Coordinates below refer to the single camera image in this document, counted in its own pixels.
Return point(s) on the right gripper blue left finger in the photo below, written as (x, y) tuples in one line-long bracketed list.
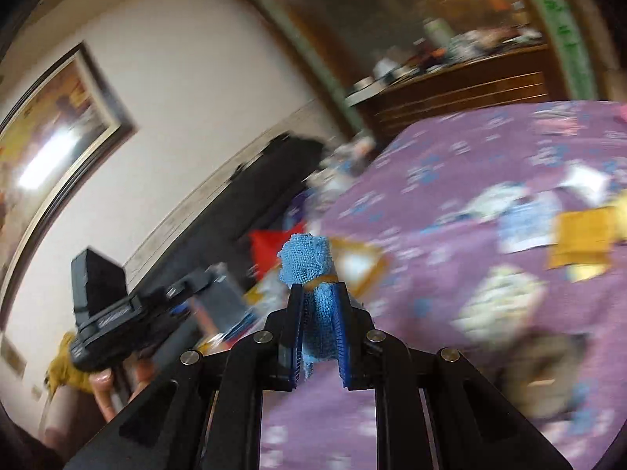
[(204, 411)]

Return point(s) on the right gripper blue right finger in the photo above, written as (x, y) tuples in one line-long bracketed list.
[(433, 410)]

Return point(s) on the blue knitted cloth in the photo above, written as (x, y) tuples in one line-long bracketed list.
[(306, 260)]

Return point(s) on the person left hand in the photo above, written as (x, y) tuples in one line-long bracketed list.
[(117, 386)]

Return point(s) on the black electric motor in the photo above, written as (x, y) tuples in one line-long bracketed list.
[(540, 375)]

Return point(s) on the black leather sofa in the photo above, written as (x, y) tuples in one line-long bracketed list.
[(256, 198)]

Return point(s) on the white foam box yellow tape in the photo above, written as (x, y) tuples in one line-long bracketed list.
[(358, 265)]

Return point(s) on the red gift bag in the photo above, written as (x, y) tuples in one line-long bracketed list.
[(266, 244)]

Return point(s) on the framed painting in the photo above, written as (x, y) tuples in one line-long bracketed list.
[(56, 134)]

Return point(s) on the purple floral tablecloth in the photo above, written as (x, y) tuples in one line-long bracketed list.
[(461, 206)]

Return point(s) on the wooden brick counter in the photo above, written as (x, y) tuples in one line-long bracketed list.
[(524, 75)]

